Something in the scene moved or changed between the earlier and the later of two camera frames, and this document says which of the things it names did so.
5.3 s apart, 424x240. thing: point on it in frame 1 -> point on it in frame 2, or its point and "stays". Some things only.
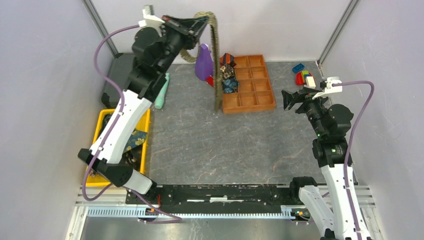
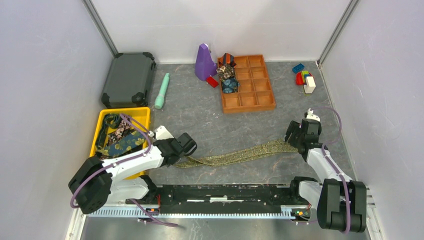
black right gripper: x=303 y=95 -> x=294 y=127
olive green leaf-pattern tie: x=216 y=64 -> x=278 y=146
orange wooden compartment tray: x=255 y=91 stays
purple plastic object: x=204 y=63 stays
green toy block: x=303 y=73 stays
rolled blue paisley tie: x=230 y=85 stays
